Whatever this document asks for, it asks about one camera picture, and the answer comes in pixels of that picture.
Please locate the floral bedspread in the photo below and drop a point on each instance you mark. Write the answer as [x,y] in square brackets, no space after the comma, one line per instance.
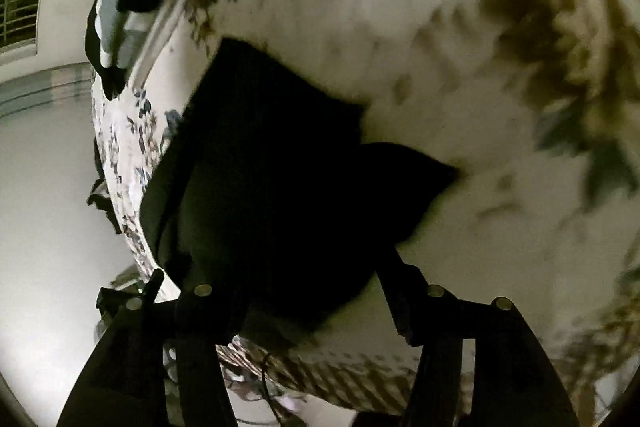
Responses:
[450,82]

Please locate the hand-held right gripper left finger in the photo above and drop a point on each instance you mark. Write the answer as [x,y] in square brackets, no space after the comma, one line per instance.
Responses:
[197,357]

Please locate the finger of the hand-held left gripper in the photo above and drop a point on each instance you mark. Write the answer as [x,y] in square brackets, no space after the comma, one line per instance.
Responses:
[130,299]

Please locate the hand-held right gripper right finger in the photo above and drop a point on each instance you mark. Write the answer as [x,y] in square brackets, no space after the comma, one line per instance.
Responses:
[450,357]

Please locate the dark striped sweater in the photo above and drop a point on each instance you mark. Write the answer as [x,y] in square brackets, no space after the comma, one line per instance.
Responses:
[280,187]

